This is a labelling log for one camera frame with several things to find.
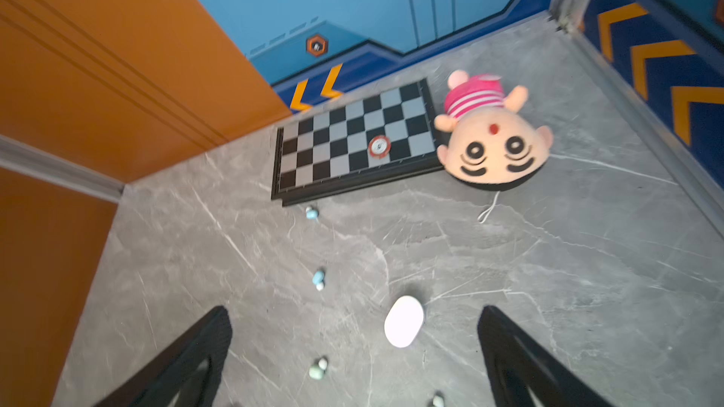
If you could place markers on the blue earbud near board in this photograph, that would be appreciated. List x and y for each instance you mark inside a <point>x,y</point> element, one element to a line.
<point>312,213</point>

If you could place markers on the blue earbud centre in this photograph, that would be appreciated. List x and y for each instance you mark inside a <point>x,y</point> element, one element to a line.
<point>318,279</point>

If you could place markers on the white earbud charging case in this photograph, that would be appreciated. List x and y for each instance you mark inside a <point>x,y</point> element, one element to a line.
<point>404,321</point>

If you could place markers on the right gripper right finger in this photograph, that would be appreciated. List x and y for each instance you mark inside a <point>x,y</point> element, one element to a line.
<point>521,372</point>

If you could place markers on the pink plush doll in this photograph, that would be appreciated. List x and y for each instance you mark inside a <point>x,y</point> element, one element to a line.
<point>491,147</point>

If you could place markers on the red poker chip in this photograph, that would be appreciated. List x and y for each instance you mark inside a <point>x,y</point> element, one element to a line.
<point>379,147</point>

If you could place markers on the black grey checkerboard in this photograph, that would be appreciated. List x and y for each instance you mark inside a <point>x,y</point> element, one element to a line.
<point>327,154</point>

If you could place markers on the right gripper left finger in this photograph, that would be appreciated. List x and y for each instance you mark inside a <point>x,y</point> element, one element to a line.
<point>187,373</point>

